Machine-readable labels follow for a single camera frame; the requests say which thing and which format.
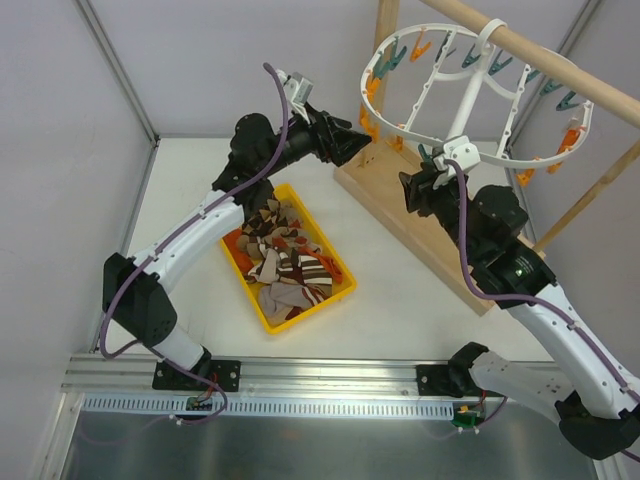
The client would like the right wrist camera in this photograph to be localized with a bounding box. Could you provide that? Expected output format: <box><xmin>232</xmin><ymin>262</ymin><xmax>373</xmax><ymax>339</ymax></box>
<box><xmin>433</xmin><ymin>135</ymin><xmax>480</xmax><ymax>173</ymax></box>

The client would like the brown argyle sock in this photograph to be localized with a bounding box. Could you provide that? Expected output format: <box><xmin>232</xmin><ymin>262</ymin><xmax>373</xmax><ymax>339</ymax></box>
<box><xmin>240</xmin><ymin>198</ymin><xmax>303</xmax><ymax>240</ymax></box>

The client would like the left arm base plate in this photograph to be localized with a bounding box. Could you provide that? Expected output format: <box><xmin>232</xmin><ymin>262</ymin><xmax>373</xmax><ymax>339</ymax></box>
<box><xmin>151</xmin><ymin>358</ymin><xmax>242</xmax><ymax>392</ymax></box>

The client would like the aluminium mounting rail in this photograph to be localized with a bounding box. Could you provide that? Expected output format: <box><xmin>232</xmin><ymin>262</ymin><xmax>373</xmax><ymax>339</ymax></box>
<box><xmin>61</xmin><ymin>353</ymin><xmax>448</xmax><ymax>400</ymax></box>

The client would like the yellow plastic tray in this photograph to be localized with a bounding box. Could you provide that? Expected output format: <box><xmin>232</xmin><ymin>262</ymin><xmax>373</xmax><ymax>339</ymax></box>
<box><xmin>220</xmin><ymin>184</ymin><xmax>357</xmax><ymax>335</ymax></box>

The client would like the green circuit board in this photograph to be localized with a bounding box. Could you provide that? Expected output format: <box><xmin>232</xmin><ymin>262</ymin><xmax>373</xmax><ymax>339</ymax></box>
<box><xmin>451</xmin><ymin>405</ymin><xmax>485</xmax><ymax>430</ymax></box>

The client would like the brown white striped sock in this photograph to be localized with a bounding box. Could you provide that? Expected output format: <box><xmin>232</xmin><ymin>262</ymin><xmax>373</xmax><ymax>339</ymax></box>
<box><xmin>244</xmin><ymin>248</ymin><xmax>333</xmax><ymax>298</ymax></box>

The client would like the wooden hanger stand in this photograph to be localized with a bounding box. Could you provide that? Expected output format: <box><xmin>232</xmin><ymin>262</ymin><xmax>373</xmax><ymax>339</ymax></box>
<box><xmin>334</xmin><ymin>1</ymin><xmax>639</xmax><ymax>314</ymax></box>

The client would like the teal clothes peg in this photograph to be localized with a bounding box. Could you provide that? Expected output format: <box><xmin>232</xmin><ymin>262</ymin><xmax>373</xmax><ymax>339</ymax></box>
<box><xmin>417</xmin><ymin>143</ymin><xmax>434</xmax><ymax>163</ymax></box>

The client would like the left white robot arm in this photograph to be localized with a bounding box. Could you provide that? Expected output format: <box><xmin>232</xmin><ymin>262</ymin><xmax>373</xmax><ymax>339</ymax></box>
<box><xmin>102</xmin><ymin>105</ymin><xmax>372</xmax><ymax>390</ymax></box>

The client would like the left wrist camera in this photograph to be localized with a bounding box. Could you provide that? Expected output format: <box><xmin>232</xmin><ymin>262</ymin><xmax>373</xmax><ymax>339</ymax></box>
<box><xmin>285</xmin><ymin>72</ymin><xmax>314</xmax><ymax>107</ymax></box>

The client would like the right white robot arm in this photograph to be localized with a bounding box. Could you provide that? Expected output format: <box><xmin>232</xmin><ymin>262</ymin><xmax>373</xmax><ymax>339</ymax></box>
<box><xmin>399</xmin><ymin>169</ymin><xmax>639</xmax><ymax>460</ymax></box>

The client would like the white round clip hanger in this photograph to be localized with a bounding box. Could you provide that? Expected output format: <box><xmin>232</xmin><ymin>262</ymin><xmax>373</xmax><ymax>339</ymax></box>
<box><xmin>359</xmin><ymin>23</ymin><xmax>594</xmax><ymax>177</ymax></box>

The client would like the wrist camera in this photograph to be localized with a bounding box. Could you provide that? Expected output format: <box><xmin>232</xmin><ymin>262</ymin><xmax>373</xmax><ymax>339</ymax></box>
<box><xmin>433</xmin><ymin>135</ymin><xmax>480</xmax><ymax>173</ymax></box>
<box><xmin>285</xmin><ymin>72</ymin><xmax>314</xmax><ymax>107</ymax></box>

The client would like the orange sock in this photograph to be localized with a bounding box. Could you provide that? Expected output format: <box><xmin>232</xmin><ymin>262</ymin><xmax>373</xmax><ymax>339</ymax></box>
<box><xmin>302</xmin><ymin>248</ymin><xmax>344</xmax><ymax>284</ymax></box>

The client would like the orange clothes peg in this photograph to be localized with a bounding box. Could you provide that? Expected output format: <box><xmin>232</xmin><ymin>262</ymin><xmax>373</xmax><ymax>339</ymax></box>
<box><xmin>409</xmin><ymin>29</ymin><xmax>432</xmax><ymax>63</ymax></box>
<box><xmin>516</xmin><ymin>169</ymin><xmax>535</xmax><ymax>187</ymax></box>
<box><xmin>359</xmin><ymin>105</ymin><xmax>380</xmax><ymax>144</ymax></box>

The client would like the grey sock with striped cuff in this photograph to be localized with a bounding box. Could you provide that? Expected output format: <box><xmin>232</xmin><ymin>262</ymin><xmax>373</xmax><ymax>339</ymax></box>
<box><xmin>258</xmin><ymin>282</ymin><xmax>324</xmax><ymax>317</ymax></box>

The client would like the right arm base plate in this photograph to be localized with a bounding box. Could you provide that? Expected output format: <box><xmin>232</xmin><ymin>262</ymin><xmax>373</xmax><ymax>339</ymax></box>
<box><xmin>415</xmin><ymin>364</ymin><xmax>456</xmax><ymax>397</ymax></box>

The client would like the perforated cable duct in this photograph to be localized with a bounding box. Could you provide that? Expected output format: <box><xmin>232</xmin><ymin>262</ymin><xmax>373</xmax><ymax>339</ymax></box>
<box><xmin>82</xmin><ymin>394</ymin><xmax>454</xmax><ymax>421</ymax></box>

